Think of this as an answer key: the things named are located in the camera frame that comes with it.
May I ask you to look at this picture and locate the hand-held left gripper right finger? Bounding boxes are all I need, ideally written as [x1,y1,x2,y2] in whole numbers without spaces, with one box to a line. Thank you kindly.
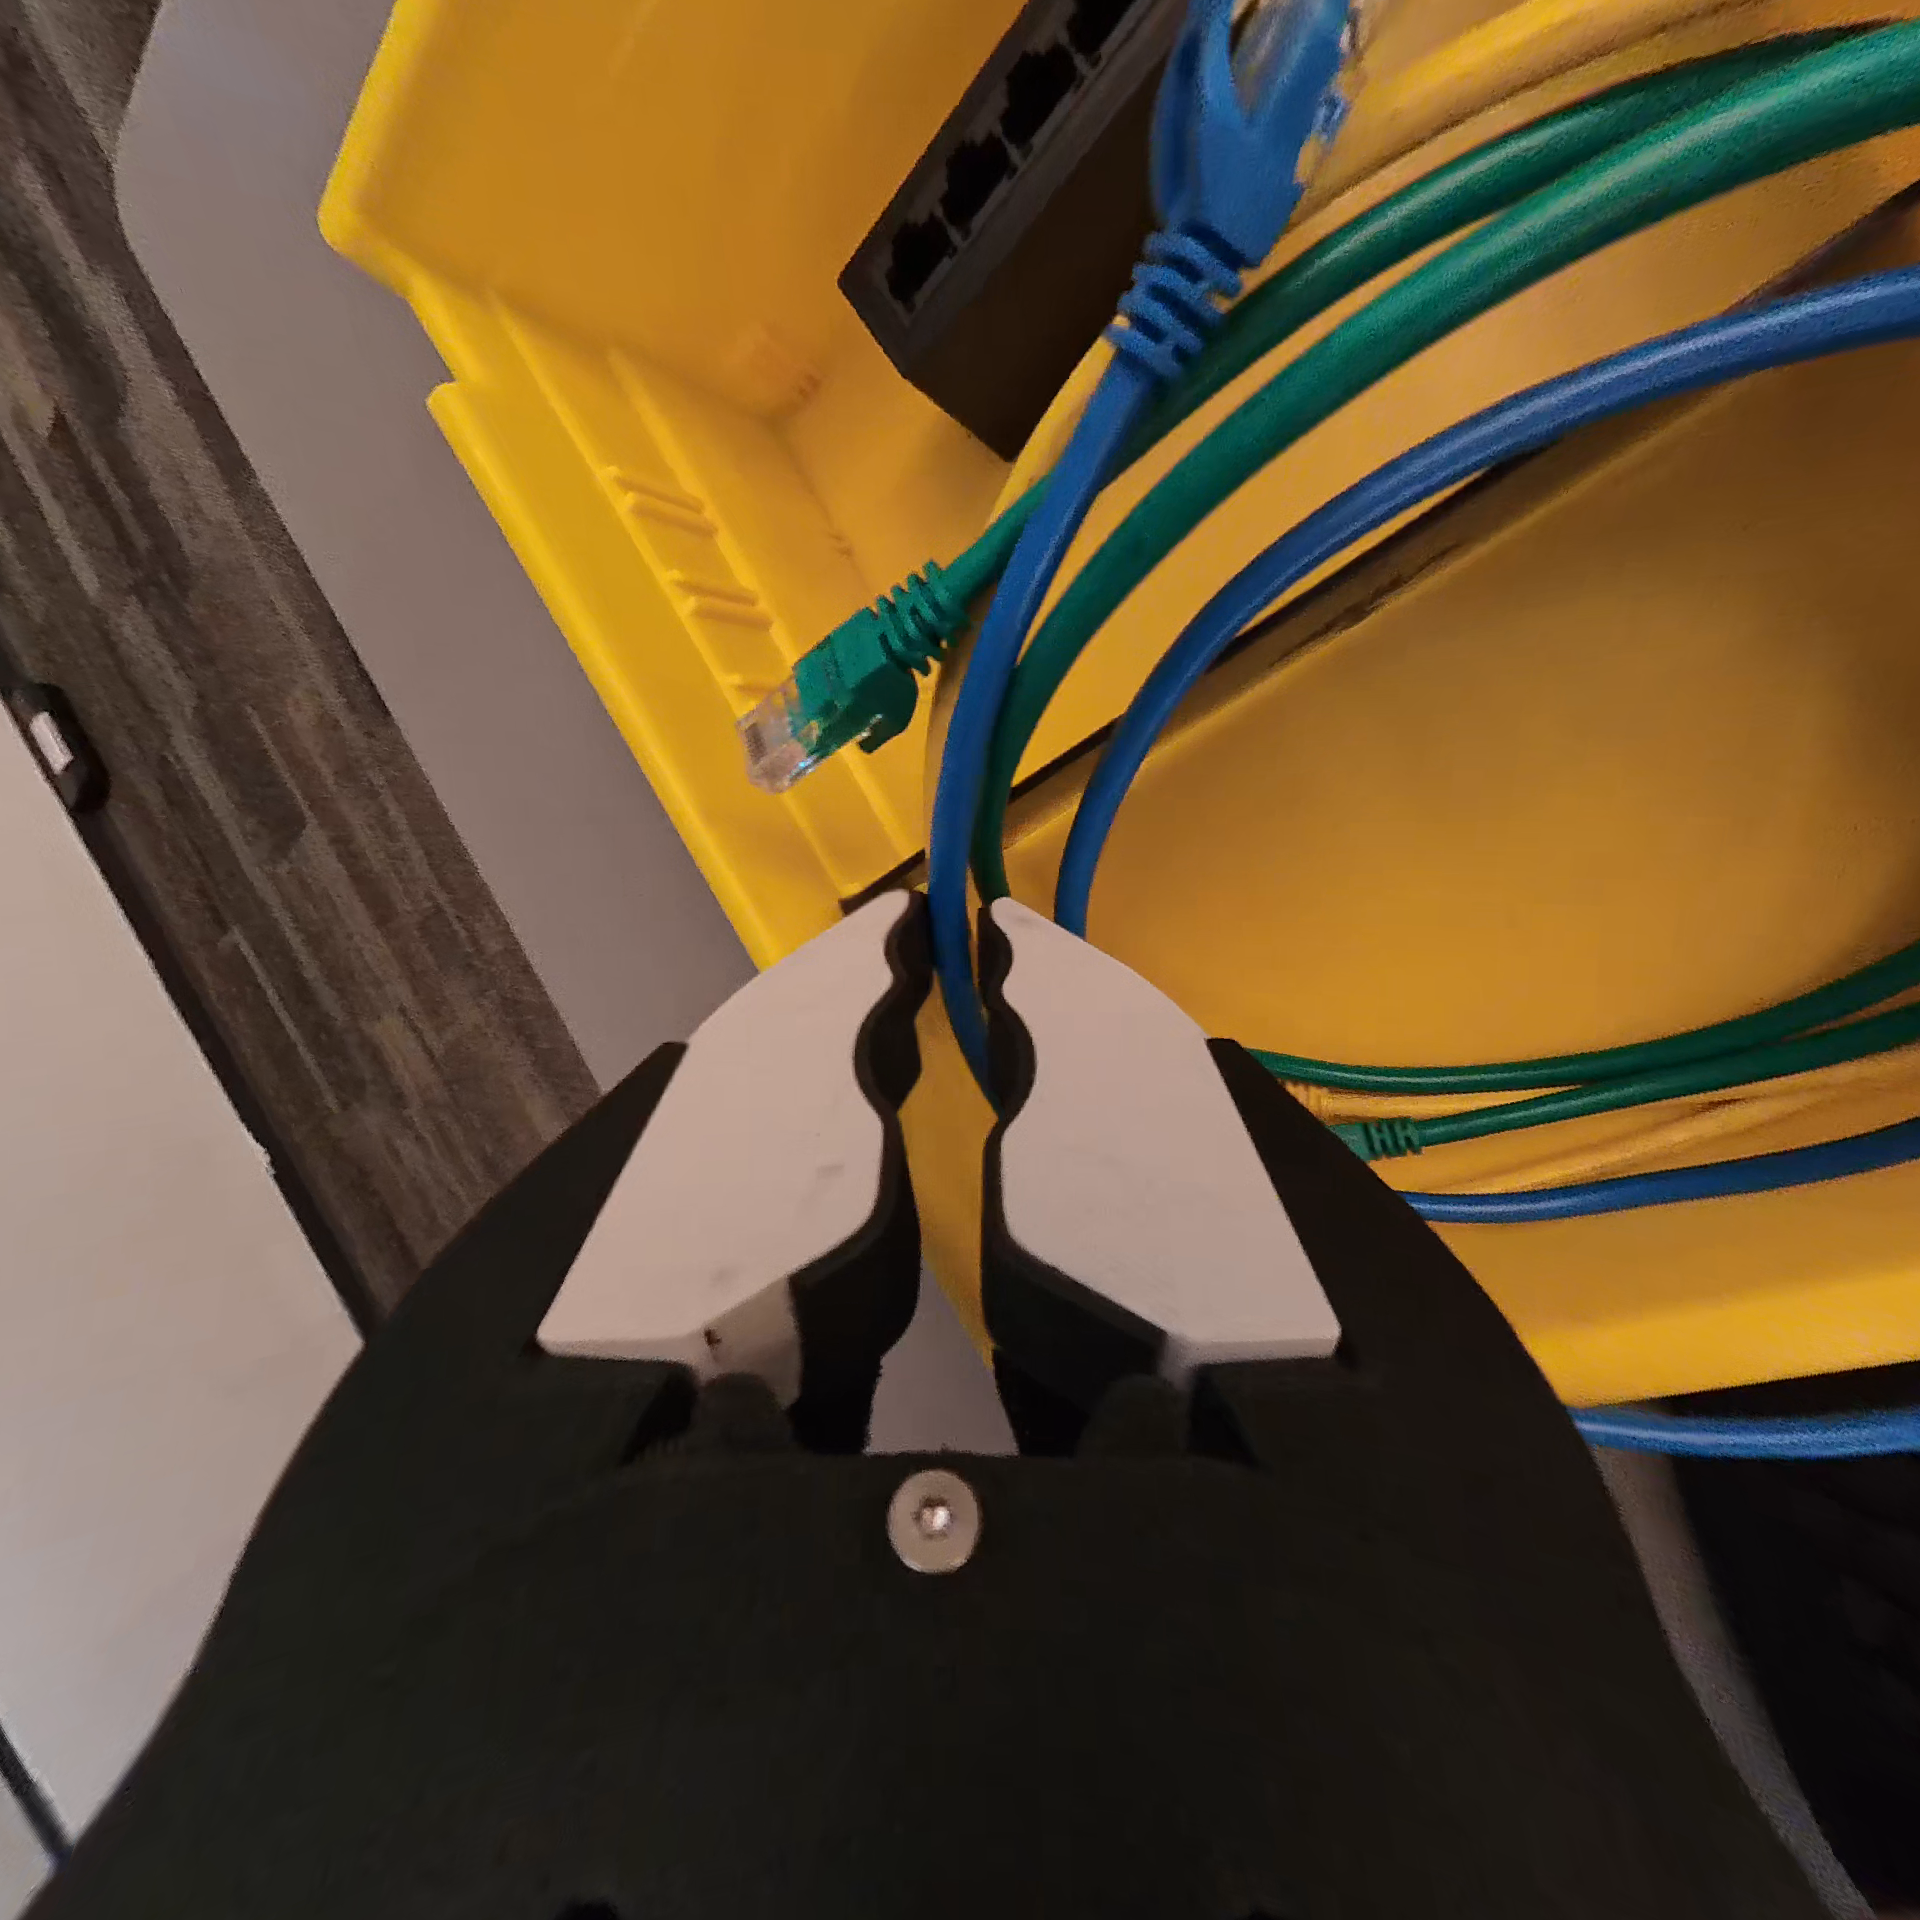
[978,898,1343,1374]

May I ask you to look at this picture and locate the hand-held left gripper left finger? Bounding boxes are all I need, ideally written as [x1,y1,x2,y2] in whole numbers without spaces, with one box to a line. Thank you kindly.
[538,890,930,1374]

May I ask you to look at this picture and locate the green ethernet cable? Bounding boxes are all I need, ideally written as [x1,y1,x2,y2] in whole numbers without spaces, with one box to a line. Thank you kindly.
[733,24,1920,1164]

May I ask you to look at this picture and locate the black network switch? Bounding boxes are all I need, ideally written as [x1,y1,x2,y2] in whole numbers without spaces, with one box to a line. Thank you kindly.
[837,0,1195,461]

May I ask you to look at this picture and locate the yellow plastic bin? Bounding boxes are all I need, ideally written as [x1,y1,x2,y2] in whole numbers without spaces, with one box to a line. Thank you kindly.
[316,0,1920,1411]

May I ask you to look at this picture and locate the blue ethernet cable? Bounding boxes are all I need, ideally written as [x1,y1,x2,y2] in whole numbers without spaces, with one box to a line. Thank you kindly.
[924,0,1920,1462]

